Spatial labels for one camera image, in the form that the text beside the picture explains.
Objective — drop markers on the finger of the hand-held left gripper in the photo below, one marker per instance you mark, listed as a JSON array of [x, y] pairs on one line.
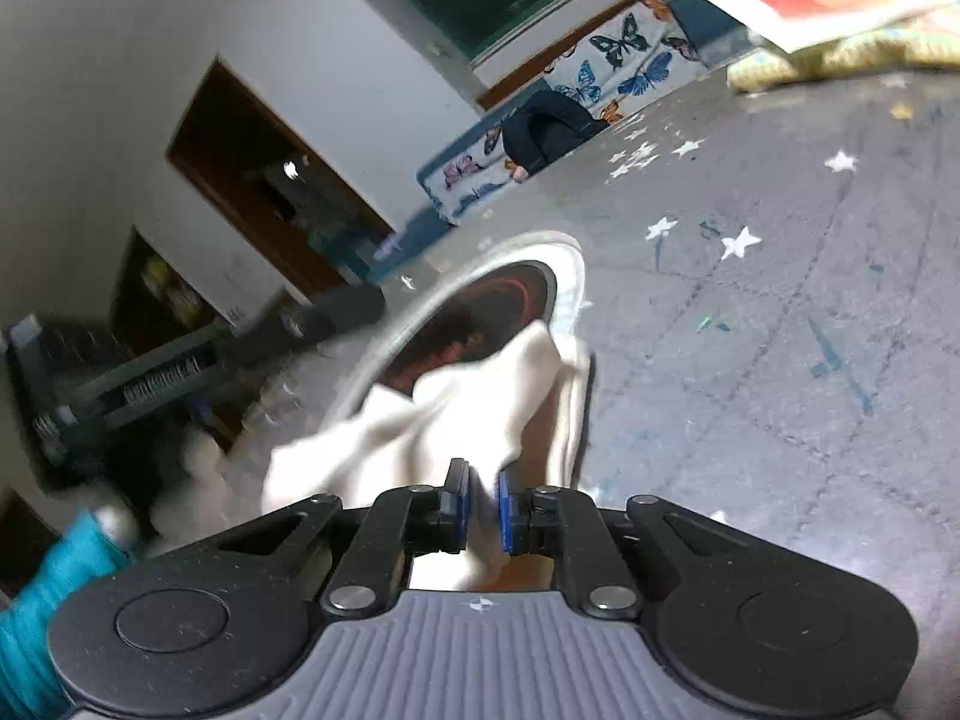
[[322, 315]]

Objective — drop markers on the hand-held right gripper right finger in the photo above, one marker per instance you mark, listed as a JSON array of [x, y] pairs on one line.
[[508, 510]]

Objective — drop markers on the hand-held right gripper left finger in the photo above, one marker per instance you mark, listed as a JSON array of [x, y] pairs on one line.
[[459, 499]]

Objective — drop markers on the cream sweatshirt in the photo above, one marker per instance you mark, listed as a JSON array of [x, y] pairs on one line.
[[465, 405]]

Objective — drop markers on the person's left forearm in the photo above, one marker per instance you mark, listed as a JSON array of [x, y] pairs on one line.
[[52, 607]]

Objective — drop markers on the black backpack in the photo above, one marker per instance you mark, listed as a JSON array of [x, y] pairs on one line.
[[551, 127]]

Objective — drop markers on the grey star-print bed cover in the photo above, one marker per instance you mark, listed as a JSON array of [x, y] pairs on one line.
[[787, 277]]

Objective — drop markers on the butterfly-print sofa cover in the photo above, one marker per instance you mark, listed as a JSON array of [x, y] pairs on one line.
[[622, 60]]

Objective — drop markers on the yellow green patterned cushion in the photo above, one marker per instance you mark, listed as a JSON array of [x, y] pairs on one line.
[[847, 52]]

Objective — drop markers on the wall shelf with goods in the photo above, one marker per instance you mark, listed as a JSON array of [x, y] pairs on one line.
[[157, 292]]

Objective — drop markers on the brown wooden door frame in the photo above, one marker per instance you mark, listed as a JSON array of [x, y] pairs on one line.
[[225, 180]]

